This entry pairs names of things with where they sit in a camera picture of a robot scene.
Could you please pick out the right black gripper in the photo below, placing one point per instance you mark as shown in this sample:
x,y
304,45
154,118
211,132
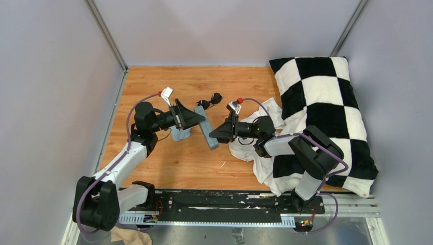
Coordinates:
x,y
229,131

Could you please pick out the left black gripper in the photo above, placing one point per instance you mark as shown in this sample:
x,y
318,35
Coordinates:
x,y
179,115

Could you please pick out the light blue cleaning cloth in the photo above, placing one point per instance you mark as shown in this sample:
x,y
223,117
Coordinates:
x,y
179,134

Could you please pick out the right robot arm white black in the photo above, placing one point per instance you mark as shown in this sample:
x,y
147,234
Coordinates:
x,y
316,152

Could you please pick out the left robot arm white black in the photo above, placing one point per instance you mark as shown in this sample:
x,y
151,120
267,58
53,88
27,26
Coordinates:
x,y
99,199

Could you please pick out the black round sunglasses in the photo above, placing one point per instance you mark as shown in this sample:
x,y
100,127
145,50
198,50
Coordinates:
x,y
215,99

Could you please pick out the white crumpled cloth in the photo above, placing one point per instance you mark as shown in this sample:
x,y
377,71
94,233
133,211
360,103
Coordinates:
x,y
265,168

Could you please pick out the black white checkered pillow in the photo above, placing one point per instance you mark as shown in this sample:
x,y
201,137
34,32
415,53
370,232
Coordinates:
x,y
317,91

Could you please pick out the beige crumpled cloth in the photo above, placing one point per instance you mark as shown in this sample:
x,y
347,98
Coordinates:
x,y
130,236

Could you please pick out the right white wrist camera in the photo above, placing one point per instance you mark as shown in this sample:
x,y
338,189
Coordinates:
x,y
234,106

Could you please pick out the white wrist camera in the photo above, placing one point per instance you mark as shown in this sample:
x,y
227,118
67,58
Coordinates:
x,y
165,94
234,106

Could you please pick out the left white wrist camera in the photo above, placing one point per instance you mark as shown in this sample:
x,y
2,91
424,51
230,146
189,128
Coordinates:
x,y
165,94

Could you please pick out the black metal base rail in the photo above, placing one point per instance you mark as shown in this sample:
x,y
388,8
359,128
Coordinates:
x,y
247,209

